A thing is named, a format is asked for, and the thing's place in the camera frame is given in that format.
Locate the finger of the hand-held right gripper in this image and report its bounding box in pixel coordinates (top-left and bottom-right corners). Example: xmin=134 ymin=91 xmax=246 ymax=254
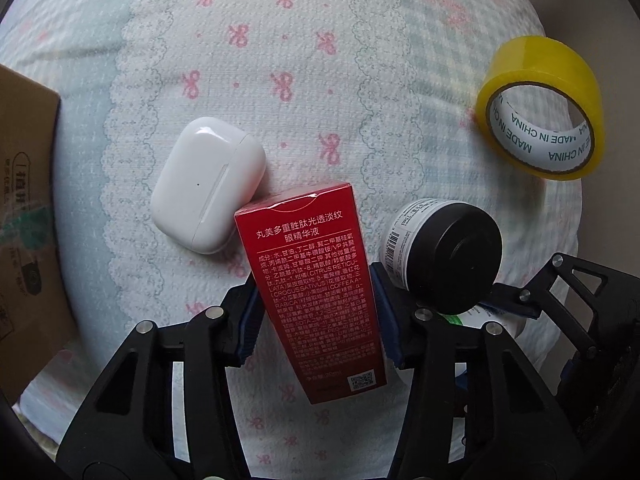
xmin=491 ymin=254 xmax=640 ymax=361

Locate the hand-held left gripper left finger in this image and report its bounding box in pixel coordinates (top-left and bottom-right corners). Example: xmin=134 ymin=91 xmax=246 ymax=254
xmin=55 ymin=276 xmax=262 ymax=480

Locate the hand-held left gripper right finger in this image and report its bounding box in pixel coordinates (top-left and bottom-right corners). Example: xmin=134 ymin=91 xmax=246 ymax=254
xmin=371 ymin=262 xmax=587 ymax=480

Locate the white tube with green label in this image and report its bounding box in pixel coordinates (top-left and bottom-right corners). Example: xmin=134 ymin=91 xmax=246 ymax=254
xmin=439 ymin=302 xmax=527 ymax=338

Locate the red cosmetic carton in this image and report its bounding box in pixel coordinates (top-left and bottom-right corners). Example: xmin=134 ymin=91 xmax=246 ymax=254
xmin=234 ymin=184 xmax=390 ymax=405

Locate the white jar with black lid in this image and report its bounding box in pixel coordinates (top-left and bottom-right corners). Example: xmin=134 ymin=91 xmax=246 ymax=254
xmin=382 ymin=199 xmax=503 ymax=314

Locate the white earbuds case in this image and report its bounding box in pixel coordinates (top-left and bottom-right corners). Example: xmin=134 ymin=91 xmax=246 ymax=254
xmin=150 ymin=116 xmax=266 ymax=255

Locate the yellow tape roll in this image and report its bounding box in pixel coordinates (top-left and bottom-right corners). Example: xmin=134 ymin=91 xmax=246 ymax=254
xmin=475 ymin=36 xmax=605 ymax=181

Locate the bow-print bed cover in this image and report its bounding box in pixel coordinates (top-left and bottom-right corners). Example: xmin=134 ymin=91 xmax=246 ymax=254
xmin=0 ymin=0 xmax=586 ymax=466

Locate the brown cardboard box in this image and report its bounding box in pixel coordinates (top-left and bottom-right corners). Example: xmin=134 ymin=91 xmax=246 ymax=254
xmin=0 ymin=64 xmax=79 ymax=406

